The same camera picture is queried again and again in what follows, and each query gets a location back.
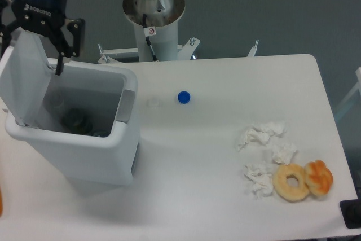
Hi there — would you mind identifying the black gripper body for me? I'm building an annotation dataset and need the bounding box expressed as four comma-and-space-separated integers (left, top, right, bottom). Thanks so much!
11, 0, 67, 37

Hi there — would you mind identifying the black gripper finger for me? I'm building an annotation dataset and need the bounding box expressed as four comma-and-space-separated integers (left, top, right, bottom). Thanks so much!
0, 0, 22, 59
46, 18, 85, 76

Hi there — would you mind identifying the white trash can lid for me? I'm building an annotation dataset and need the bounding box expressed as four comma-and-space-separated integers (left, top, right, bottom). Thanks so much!
1, 31, 55, 126

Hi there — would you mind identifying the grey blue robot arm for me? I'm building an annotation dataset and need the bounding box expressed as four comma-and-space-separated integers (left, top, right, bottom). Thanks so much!
1, 0, 85, 75

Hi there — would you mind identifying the white trash can body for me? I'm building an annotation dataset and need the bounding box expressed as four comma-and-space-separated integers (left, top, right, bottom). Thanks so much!
5, 62, 140, 185

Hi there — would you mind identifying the dark trash inside can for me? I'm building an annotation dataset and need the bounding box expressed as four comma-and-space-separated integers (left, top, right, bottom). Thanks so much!
60, 108, 110, 138

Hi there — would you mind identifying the white bottle cap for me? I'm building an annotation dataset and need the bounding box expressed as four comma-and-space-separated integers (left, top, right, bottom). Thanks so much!
147, 97, 161, 108

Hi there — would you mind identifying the blue bottle cap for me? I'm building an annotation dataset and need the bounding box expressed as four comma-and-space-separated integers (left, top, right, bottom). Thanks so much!
177, 91, 191, 104

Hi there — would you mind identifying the orange object at edge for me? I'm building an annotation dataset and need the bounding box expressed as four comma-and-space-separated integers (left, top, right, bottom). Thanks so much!
0, 189, 3, 216

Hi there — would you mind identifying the crumpled white tissue top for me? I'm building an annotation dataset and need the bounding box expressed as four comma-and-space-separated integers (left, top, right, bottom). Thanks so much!
236, 121, 286, 152

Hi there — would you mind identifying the crumpled white tissue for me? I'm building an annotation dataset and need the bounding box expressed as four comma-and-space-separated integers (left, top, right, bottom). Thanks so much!
236, 121, 286, 152
243, 161, 274, 200
268, 143, 297, 165

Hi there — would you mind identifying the crumpled white tissue bottom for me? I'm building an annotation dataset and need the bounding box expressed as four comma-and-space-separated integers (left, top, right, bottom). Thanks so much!
243, 161, 274, 200

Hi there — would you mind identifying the crumpled white tissue middle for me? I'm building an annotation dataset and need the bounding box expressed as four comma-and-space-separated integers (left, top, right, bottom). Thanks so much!
268, 143, 297, 165

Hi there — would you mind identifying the orange twisted bread roll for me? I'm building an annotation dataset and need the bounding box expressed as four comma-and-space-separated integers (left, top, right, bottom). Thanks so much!
304, 160, 333, 196

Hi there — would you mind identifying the black device at corner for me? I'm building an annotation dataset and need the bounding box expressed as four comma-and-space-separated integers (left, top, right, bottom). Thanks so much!
340, 199, 360, 229

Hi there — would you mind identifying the black cable on pedestal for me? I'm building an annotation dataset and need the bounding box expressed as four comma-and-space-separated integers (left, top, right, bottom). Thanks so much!
142, 14, 159, 62

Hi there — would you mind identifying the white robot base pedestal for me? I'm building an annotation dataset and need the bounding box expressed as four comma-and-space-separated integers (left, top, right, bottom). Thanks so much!
122, 0, 185, 62

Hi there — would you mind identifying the white metal mounting frame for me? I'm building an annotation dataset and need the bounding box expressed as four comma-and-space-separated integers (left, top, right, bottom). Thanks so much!
97, 37, 260, 64

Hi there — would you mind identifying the glazed ring donut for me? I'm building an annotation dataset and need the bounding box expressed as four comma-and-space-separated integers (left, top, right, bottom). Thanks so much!
272, 163, 310, 202

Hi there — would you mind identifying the white frame at right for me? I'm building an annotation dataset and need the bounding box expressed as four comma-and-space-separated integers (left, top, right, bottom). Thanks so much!
333, 67, 360, 123

